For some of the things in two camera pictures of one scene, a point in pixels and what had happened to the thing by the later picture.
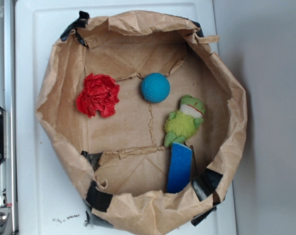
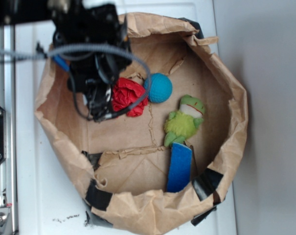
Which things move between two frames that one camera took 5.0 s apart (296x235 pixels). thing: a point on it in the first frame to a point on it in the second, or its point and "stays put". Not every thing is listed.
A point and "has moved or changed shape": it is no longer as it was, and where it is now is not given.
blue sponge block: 179,171 stays put
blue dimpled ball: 155,87 stays put
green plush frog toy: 183,124 stays put
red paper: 101,93 has moved or changed shape
